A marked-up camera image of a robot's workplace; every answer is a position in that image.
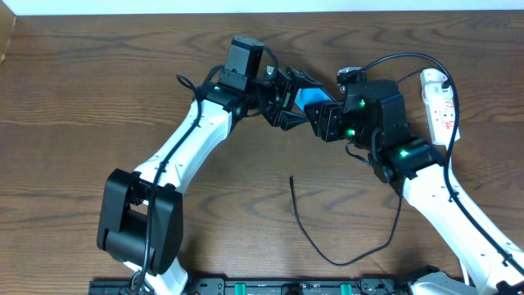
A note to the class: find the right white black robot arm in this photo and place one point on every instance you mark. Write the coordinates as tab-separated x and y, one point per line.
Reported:
373	117

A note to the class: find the white power strip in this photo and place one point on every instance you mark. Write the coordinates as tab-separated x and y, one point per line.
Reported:
440	116

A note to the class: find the blue screen Galaxy smartphone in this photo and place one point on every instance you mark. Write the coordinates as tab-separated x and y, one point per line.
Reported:
308	96

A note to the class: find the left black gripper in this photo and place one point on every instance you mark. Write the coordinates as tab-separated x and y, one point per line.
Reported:
282	97

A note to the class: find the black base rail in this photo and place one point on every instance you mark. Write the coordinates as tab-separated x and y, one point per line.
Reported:
217	286

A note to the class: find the white charger plug adapter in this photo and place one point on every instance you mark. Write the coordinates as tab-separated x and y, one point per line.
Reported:
435	93

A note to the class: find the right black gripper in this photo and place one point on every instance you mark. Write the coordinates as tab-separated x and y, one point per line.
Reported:
326	120

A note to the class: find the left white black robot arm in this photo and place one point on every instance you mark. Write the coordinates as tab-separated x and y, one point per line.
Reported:
141	220

